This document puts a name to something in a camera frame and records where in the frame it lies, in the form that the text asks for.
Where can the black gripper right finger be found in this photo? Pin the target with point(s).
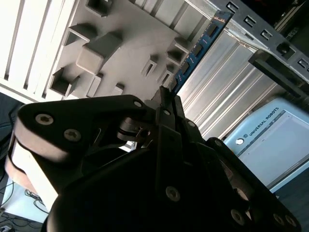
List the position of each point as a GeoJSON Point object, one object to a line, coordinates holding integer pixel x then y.
{"type": "Point", "coordinates": [236, 188]}

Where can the blue RAM stick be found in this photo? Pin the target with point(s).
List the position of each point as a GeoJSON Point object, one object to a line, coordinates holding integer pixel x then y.
{"type": "Point", "coordinates": [199, 49]}

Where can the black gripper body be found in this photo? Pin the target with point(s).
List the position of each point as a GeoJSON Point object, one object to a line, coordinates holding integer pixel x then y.
{"type": "Point", "coordinates": [108, 205]}

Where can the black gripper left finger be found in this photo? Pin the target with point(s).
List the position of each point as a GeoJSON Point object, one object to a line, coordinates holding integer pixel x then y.
{"type": "Point", "coordinates": [72, 116]}

